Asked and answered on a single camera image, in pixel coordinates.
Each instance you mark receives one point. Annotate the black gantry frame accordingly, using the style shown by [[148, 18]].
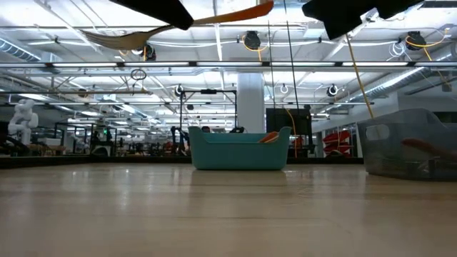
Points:
[[209, 91]]

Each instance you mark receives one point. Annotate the black background robot arm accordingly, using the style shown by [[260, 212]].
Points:
[[178, 137]]

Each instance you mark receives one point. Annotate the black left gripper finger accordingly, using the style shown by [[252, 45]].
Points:
[[160, 10]]

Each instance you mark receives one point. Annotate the red storage bins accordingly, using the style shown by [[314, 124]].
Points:
[[337, 137]]

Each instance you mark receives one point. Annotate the white round pillar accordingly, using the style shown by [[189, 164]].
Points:
[[251, 107]]

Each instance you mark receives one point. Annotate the black screen panel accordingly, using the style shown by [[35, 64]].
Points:
[[282, 119]]

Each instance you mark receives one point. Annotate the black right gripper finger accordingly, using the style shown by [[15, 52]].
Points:
[[339, 16], [396, 7]]

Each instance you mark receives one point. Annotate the person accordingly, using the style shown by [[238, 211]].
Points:
[[206, 129]]

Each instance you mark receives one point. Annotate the silver ventilation duct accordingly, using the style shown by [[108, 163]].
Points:
[[392, 83], [18, 50]]

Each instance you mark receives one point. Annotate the black aluminium table frame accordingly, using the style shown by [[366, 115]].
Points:
[[321, 160]]

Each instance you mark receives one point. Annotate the grey translucent plastic bin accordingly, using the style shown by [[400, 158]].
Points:
[[392, 153]]

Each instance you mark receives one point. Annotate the teal plastic bin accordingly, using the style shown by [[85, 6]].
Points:
[[239, 153]]

